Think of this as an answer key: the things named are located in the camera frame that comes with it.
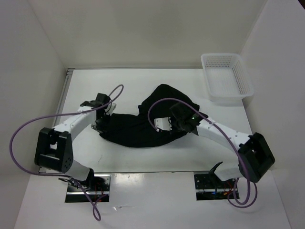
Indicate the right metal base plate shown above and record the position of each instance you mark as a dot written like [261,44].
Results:
[209,187]

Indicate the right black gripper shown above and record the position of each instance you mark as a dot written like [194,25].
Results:
[172,118]

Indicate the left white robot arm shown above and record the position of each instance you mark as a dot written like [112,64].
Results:
[54,147]

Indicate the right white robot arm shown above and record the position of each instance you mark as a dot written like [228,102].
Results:
[254,156]

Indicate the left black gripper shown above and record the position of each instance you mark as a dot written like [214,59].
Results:
[99,128]

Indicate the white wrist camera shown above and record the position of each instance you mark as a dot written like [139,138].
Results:
[110,108]
[163,124]

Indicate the black shorts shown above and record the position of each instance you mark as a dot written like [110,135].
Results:
[135,131]

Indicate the white plastic basket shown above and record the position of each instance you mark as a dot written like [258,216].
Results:
[226,77]

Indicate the metal base plate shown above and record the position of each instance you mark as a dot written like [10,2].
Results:
[100,192]
[209,187]

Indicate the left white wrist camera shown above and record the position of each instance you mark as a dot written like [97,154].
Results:
[110,108]

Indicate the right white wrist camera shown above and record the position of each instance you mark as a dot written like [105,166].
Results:
[163,124]

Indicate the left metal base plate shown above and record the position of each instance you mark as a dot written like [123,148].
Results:
[100,192]

